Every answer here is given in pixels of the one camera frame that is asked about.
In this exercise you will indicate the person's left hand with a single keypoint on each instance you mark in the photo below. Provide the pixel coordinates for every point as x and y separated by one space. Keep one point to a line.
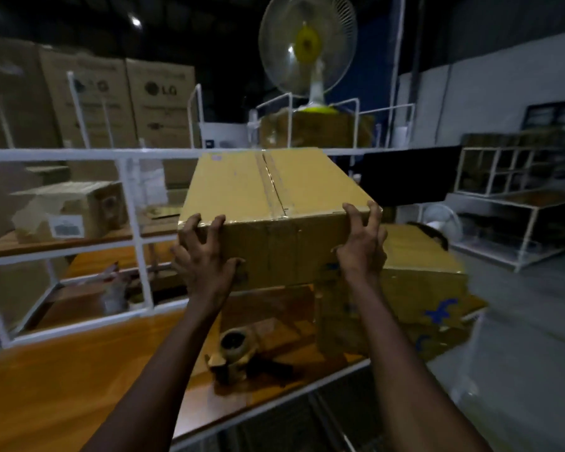
205 277

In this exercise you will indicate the person's right hand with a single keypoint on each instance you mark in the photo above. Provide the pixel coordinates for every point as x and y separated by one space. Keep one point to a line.
365 256

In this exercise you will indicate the yellow cardboard box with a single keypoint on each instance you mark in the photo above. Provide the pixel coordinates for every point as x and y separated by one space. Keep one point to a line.
419 258
235 183

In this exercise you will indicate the clear packing tape roll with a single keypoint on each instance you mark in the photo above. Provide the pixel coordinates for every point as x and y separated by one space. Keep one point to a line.
237 355

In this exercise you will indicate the yellow black tape dispenser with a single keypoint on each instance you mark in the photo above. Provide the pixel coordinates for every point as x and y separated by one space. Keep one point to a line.
235 371

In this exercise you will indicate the yellow-brown cardboard box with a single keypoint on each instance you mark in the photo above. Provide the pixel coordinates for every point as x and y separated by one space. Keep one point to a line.
452 336

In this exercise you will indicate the person's right forearm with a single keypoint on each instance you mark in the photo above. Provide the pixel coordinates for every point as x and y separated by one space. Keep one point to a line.
414 390

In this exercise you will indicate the person's left forearm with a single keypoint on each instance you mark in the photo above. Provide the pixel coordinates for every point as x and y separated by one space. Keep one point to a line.
155 395

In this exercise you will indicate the flattened cardboard sheet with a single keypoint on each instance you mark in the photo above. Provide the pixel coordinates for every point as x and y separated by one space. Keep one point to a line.
162 213

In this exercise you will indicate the taped box with barcode label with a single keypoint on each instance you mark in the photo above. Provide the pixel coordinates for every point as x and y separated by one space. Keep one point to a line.
42 202

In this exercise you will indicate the black monitor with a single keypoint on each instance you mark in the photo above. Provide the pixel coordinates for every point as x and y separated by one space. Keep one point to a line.
405 178

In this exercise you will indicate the white spray bottle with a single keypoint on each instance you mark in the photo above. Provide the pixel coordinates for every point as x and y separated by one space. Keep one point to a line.
113 296

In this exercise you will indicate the brown carton under fan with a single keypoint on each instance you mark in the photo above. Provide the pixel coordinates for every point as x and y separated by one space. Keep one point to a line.
320 129

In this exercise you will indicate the wooden shelf board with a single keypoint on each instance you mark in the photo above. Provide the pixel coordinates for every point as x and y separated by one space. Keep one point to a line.
52 242

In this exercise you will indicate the tall printed appliance carton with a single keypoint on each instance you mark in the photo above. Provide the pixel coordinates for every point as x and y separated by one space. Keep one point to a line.
94 112
162 117

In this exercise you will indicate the white background metal rack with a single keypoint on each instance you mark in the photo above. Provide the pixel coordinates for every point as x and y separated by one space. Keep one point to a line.
522 197

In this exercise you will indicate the orange wooden table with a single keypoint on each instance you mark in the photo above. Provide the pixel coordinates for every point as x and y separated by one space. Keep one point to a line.
52 381

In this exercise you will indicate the dark louvered window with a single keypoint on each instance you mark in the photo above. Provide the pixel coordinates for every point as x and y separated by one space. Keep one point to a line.
555 131

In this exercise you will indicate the round ceiling light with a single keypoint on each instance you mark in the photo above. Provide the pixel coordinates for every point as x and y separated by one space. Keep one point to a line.
134 21

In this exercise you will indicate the white metal shelf frame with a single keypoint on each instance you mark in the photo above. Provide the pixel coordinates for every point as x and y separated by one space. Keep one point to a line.
75 155

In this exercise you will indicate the white yellow-hub pedestal fan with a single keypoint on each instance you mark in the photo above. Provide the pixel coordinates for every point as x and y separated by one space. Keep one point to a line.
306 42

